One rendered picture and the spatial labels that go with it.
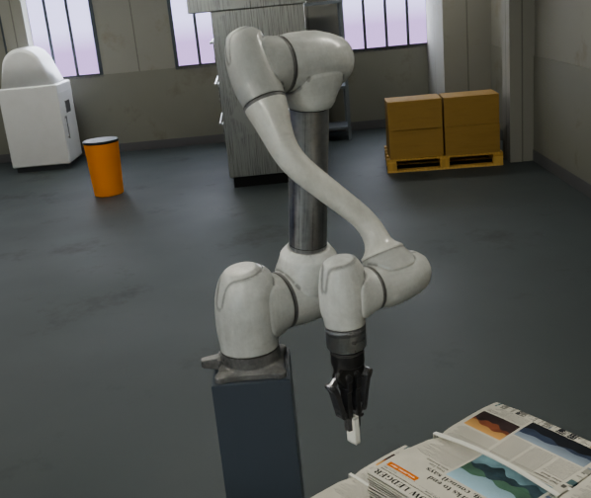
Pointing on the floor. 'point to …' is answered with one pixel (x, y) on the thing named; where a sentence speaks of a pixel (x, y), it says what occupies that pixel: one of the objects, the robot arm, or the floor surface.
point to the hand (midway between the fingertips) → (353, 428)
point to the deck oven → (241, 143)
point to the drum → (104, 165)
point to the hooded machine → (38, 112)
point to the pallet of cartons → (443, 130)
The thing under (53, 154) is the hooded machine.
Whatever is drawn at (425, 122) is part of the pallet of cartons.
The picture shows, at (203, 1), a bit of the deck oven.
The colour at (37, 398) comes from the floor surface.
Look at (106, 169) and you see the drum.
